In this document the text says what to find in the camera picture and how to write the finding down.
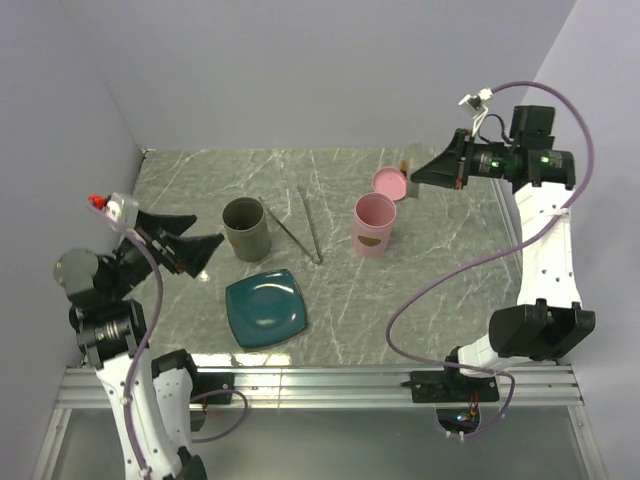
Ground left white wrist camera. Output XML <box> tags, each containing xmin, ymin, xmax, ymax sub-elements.
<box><xmin>88</xmin><ymin>192</ymin><xmax>139</xmax><ymax>233</ymax></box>

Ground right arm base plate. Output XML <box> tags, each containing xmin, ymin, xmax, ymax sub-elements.
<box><xmin>400</xmin><ymin>369</ymin><xmax>500</xmax><ymax>404</ymax></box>

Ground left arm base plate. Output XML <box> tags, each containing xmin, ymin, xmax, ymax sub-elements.
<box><xmin>192</xmin><ymin>371</ymin><xmax>235</xmax><ymax>404</ymax></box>

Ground pink canister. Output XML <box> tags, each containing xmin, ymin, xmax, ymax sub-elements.
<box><xmin>351</xmin><ymin>192</ymin><xmax>397</xmax><ymax>258</ymax></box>

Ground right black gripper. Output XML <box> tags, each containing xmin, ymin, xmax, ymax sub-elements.
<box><xmin>409</xmin><ymin>129</ymin><xmax>516</xmax><ymax>190</ymax></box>

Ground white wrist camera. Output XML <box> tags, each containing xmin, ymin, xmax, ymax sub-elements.
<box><xmin>458</xmin><ymin>88</ymin><xmax>494</xmax><ymax>136</ymax></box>
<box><xmin>88</xmin><ymin>192</ymin><xmax>139</xmax><ymax>233</ymax></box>

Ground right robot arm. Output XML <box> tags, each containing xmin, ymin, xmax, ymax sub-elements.
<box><xmin>411</xmin><ymin>105</ymin><xmax>596</xmax><ymax>400</ymax></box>

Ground grey steel canister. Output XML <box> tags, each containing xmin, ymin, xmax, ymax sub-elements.
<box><xmin>222</xmin><ymin>197</ymin><xmax>271</xmax><ymax>262</ymax></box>

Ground pink lid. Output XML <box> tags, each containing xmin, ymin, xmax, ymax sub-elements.
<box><xmin>372</xmin><ymin>167</ymin><xmax>408</xmax><ymax>202</ymax></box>

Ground grey steel lid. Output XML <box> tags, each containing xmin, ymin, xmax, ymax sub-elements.
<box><xmin>399</xmin><ymin>143</ymin><xmax>424</xmax><ymax>199</ymax></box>

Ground aluminium rail frame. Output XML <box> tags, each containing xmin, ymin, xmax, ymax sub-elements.
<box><xmin>30</xmin><ymin>147</ymin><xmax>601</xmax><ymax>480</ymax></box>

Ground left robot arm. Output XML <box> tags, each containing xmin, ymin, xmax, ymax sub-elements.
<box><xmin>54</xmin><ymin>211</ymin><xmax>224</xmax><ymax>479</ymax></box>

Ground metal food tongs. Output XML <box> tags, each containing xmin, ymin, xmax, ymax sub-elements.
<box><xmin>258</xmin><ymin>184</ymin><xmax>324</xmax><ymax>266</ymax></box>

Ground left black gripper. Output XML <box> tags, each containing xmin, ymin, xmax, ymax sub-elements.
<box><xmin>107</xmin><ymin>208</ymin><xmax>222</xmax><ymax>297</ymax></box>

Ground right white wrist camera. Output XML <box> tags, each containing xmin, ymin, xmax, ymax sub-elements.
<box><xmin>458</xmin><ymin>88</ymin><xmax>494</xmax><ymax>136</ymax></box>

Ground teal square plate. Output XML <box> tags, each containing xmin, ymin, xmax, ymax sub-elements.
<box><xmin>225</xmin><ymin>269</ymin><xmax>308</xmax><ymax>350</ymax></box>

